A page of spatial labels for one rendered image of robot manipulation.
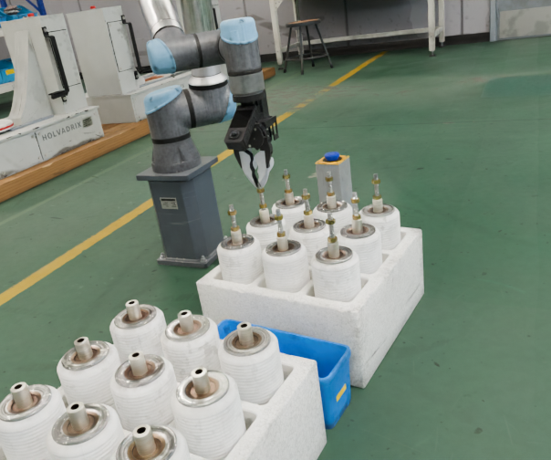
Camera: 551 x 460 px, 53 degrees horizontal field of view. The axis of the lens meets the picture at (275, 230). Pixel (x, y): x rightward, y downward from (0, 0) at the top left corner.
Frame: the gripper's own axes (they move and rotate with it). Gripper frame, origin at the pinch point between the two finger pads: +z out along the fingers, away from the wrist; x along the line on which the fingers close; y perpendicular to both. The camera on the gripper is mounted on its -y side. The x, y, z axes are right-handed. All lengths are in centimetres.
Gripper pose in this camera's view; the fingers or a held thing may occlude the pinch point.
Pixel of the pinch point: (257, 182)
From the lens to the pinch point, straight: 127.6
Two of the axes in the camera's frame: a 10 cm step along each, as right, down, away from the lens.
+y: 4.1, -4.1, 8.2
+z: 1.4, 9.1, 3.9
